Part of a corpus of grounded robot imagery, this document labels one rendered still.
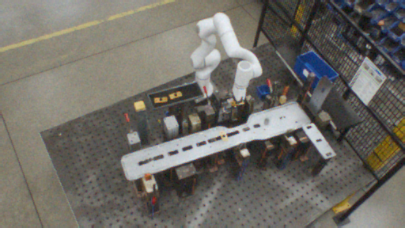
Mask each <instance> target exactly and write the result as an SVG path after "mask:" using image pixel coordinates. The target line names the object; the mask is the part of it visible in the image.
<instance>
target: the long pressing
mask: <svg viewBox="0 0 405 228"><path fill-rule="evenodd" d="M280 117H282V118H281V119H280ZM266 118H269V124H265V123H264V121H265V119H266ZM295 121H297V122H295ZM254 124H259V125H260V127H258V128H254ZM307 124H310V119H309V118H308V117H307V114H306V113H305V112H304V111H303V109H302V108H301V106H300V105H299V104H298V103H297V102H290V103H288V104H284V105H281V106H276V107H274V108H271V109H266V110H264V111H262V112H257V113H254V114H251V115H250V116H249V117H248V121H247V123H246V124H242V125H240V126H238V127H235V128H225V127H223V126H217V127H214V128H209V129H207V130H205V131H201V132H197V133H194V134H192V135H187V136H184V137H182V138H179V139H173V140H172V141H169V142H165V143H161V144H159V145H156V146H153V147H149V148H145V149H144V150H140V151H135V152H134V153H131V154H127V155H123V157H122V158H121V163H122V167H123V171H124V174H125V176H126V178H127V179H128V180H129V181H134V180H137V179H138V178H141V177H145V173H150V174H153V173H158V172H160V171H162V170H164V169H170V168H172V167H174V166H176V165H182V164H183V163H186V162H191V161H194V160H195V159H198V158H203V157H205V156H207V155H209V154H215V153H217V152H219V151H221V150H227V149H229V148H231V147H235V146H239V143H241V142H243V141H245V142H246V143H248V142H250V141H252V140H254V139H262V140H264V139H270V138H272V137H275V136H279V135H281V134H284V133H285V132H287V130H288V129H289V128H293V129H294V130H295V129H298V128H302V127H303V126H305V125H307ZM246 127H249V128H250V131H246V132H243V129H242V128H246ZM264 129H265V130H264ZM222 131H224V132H225V134H228V133H230V132H234V131H239V134H238V135H232V136H229V137H228V141H226V142H224V141H223V139H220V140H218V141H216V142H212V143H208V141H207V140H208V139H213V138H216V137H218V136H220V133H219V132H222ZM254 132H255V133H254ZM203 141H205V142H206V144H205V145H203V146H200V147H197V146H196V143H201V142H203ZM177 144H178V146H177ZM187 146H192V147H193V149H191V150H185V151H183V150H182V148H183V147H187ZM173 150H178V151H179V153H178V154H174V155H172V156H168V152H171V151H173ZM161 154H163V155H164V158H161V159H159V160H156V161H154V160H153V161H151V162H149V163H147V164H145V165H141V166H138V162H141V161H145V160H146V159H148V161H149V158H154V157H156V156H158V155H161Z"/></svg>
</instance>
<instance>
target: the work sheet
mask: <svg viewBox="0 0 405 228"><path fill-rule="evenodd" d="M360 69H361V70H360ZM359 70H360V71H359ZM358 71H359V72H358ZM360 72H361V73H360ZM359 73H360V75H359ZM356 75H357V77H356V78H357V80H356V82H355V83H354V85H353V83H352V85H353V86H352V85H351V86H352V88H350V89H351V90H352V91H353V92H354V94H356V96H357V97H358V98H359V99H360V100H361V102H362V103H363V104H364V105H365V106H366V108H367V107H368V105H369V103H370V102H371V101H372V100H373V98H374V97H375V96H376V95H377V93H378V91H379V90H380V89H381V86H383V85H384V83H385V82H386V81H387V79H389V78H388V76H387V75H386V74H385V73H384V72H383V71H382V70H381V69H380V68H379V67H378V66H377V65H376V64H375V63H373V61H372V60H371V59H370V58H369V57H368V56H367V55H365V58H364V59H363V60H362V61H361V63H360V65H359V67H358V69H357V70H356V71H355V73H354V76H353V77H352V79H350V82H349V83H348V85H347V86H349V87H350V83H351V82H352V81H353V80H355V79H356V78H355V76H356Z"/></svg>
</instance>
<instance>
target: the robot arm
mask: <svg viewBox="0 0 405 228"><path fill-rule="evenodd" d="M196 32H197V34H198V36H199V37H200V38H202V43H201V45H199V46H198V48H197V49H195V50H194V53H192V55H191V57H190V60H191V66H192V67H193V68H196V72H195V80H194V82H198V84H199V86H200V87H201V89H202V91H203V93H204V94H205V91H204V88H203V86H205V87H206V90H207V94H208V96H209V95H211V94H212V92H213V86H212V85H211V83H210V73H211V72H212V71H213V69H214V68H216V67H217V65H218V64H219V63H220V53H219V51H218V50H217V49H214V47H215V45H216V42H217V38H216V36H215V35H214V34H216V33H218V34H219V36H220V40H221V42H222V43H223V46H224V49H225V51H226V53H227V54H228V57H232V58H240V59H243V60H245V61H240V62H239V64H238V66H237V72H236V76H235V83H234V85H233V93H234V95H235V99H234V101H235V105H238V104H239V103H243V99H244V98H245V94H246V87H248V83H249V80H250V79H252V78H255V77H258V76H260V75H261V73H262V70H261V66H260V64H259V61H258V59H257V58H256V57H255V56H254V54H253V53H251V52H250V51H248V50H246V49H243V48H242V47H240V45H239V42H238V41H237V38H236V37H235V33H234V31H233V29H232V25H231V24H230V20H229V19H228V16H226V15H224V14H223V13H217V14H216V15H214V17H213V18H211V19H205V20H202V21H200V22H198V24H197V25H196ZM205 97H206V94H205ZM205 97H202V98H205Z"/></svg>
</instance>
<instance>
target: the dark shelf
mask: <svg viewBox="0 0 405 228"><path fill-rule="evenodd" d="M275 51H276V52H277V54H278V56H279V57H280V59H281V60H283V62H284V63H285V64H286V65H287V67H288V68H289V69H290V71H291V72H292V74H293V75H294V76H295V78H296V79H297V80H298V81H299V83H300V84H301V85H302V87H303V83H305V80H304V79H303V78H302V77H301V76H300V75H299V74H298V73H297V72H295V70H294V69H293V67H294V65H295V62H296V60H297V57H298V56H299V55H303V54H304V53H305V52H304V51H303V49H301V47H300V45H298V44H297V43H295V44H291V45H286V46H283V47H278V48H276V49H275ZM313 92H314V89H313V88H312V87H310V88H309V90H308V92H307V94H308V95H309V96H310V97H311V96H312V94H313ZM320 110H321V111H322V112H326V113H327V114H328V115H329V116H330V117H331V121H330V123H331V124H332V125H333V127H334V129H335V130H336V131H341V130H343V129H346V128H349V127H353V126H354V125H357V124H361V119H360V117H358V115H357V113H355V112H354V110H353V109H352V108H351V107H350V106H349V105H348V104H347V103H346V101H345V100H344V99H343V98H342V96H341V95H340V94H339V93H338V91H337V90H336V89H335V88H334V86H332V87H331V90H330V93H329V94H328V95H327V97H326V99H325V101H324V103H323V104H322V106H321V108H320Z"/></svg>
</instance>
